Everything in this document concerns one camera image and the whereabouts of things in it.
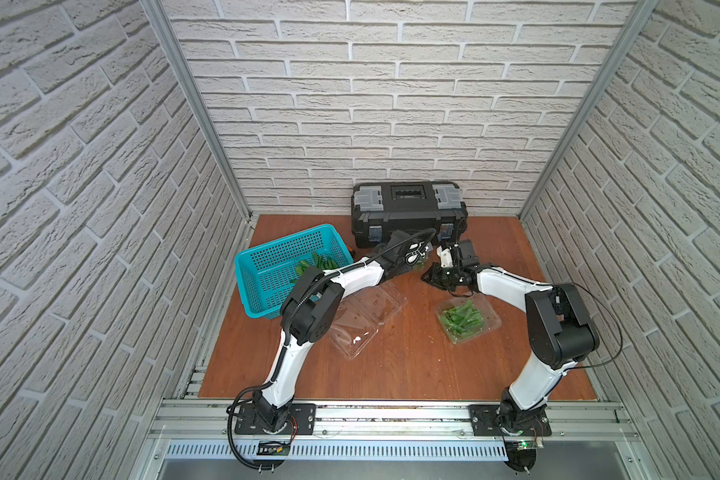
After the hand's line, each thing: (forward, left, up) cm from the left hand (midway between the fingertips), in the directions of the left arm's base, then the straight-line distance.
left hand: (407, 247), depth 98 cm
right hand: (-9, -6, -4) cm, 12 cm away
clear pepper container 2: (-6, -6, 0) cm, 8 cm away
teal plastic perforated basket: (-5, +49, -9) cm, 50 cm away
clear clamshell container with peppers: (-21, +15, -8) cm, 27 cm away
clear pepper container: (-23, -17, -7) cm, 29 cm away
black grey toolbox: (+9, +8, +8) cm, 15 cm away
